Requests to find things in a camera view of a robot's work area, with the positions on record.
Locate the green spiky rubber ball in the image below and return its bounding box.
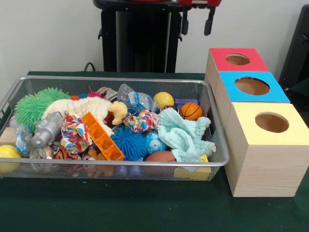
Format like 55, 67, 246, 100
14, 93, 53, 132

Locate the small colourful knotted cloth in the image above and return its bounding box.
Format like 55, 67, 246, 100
122, 110, 160, 133

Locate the wooden box with three holes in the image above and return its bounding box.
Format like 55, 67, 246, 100
204, 47, 309, 198

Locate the silver toy robot figure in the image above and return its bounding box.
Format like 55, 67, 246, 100
30, 111, 64, 147

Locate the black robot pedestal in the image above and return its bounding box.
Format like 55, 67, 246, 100
93, 0, 195, 73

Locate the orange plastic compartment tray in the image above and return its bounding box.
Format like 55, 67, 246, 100
81, 111, 126, 161

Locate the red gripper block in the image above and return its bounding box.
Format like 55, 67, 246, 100
178, 0, 222, 36

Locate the orange mini basketball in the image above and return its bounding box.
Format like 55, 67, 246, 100
180, 102, 203, 121

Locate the blue spiky rubber ball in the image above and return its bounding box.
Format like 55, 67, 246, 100
111, 127, 150, 161

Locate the dark green tablecloth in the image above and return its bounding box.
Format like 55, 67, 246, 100
0, 70, 309, 232

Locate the cream fluffy cloth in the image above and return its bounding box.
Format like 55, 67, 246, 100
42, 96, 115, 136

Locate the yellow ball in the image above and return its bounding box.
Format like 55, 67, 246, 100
0, 144, 22, 174
153, 91, 175, 109

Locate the black chair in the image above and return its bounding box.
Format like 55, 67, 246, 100
279, 4, 309, 97

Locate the large colourful patterned cloth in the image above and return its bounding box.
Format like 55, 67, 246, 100
60, 110, 93, 155

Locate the wire mesh bin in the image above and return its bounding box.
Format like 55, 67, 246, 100
0, 75, 229, 181

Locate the mint green cloth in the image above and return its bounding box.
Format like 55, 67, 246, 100
158, 108, 216, 162

